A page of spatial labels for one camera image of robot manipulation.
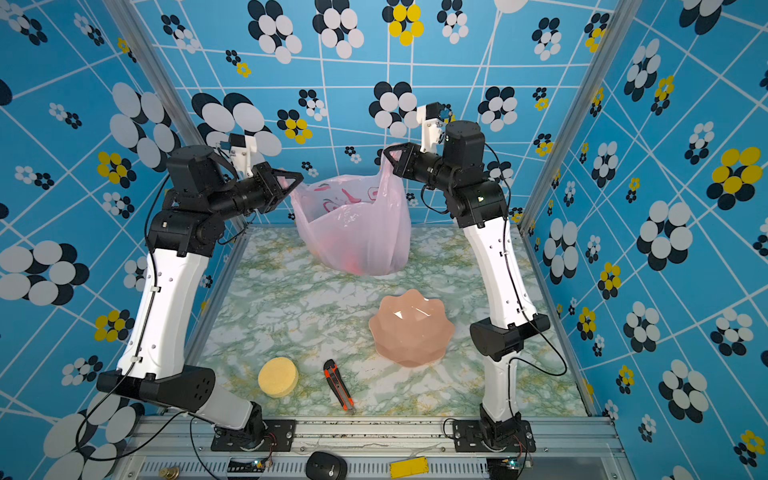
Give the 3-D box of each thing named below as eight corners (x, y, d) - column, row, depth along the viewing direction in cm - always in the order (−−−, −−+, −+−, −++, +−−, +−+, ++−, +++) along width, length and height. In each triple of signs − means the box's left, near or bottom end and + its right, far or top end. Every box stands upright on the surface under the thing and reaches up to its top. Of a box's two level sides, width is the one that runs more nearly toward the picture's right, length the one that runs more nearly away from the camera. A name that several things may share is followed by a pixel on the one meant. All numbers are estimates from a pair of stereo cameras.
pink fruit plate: (387, 379, 85) (387, 373, 81) (364, 313, 98) (362, 305, 94) (459, 350, 90) (462, 343, 86) (427, 291, 103) (429, 283, 99)
